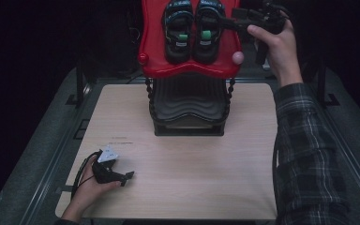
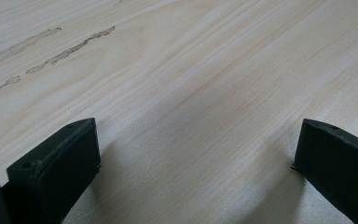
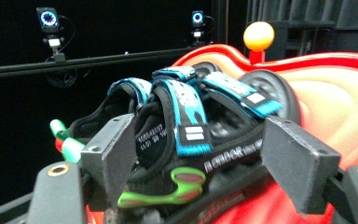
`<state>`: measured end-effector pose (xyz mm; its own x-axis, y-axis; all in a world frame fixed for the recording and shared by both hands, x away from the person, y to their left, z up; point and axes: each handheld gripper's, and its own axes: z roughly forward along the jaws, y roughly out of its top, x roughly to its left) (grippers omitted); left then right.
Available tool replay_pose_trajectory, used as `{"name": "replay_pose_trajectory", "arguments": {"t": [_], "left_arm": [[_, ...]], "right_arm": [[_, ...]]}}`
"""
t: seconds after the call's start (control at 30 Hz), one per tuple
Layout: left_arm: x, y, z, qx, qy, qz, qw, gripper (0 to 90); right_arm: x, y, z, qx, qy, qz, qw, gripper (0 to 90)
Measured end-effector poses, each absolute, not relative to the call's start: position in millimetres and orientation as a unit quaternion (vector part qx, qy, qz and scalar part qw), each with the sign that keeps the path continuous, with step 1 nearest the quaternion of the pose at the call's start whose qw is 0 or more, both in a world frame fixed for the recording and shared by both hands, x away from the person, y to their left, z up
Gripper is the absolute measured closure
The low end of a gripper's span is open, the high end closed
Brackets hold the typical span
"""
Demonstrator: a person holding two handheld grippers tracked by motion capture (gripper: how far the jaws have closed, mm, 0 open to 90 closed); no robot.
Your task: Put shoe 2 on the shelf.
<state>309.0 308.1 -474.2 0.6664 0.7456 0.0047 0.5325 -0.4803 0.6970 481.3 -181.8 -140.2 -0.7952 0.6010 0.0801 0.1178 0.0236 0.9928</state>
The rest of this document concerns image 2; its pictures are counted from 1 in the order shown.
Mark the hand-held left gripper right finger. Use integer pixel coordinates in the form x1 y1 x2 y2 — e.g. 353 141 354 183
290 118 358 224

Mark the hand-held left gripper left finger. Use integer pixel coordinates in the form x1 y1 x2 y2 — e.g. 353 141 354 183
6 117 103 224

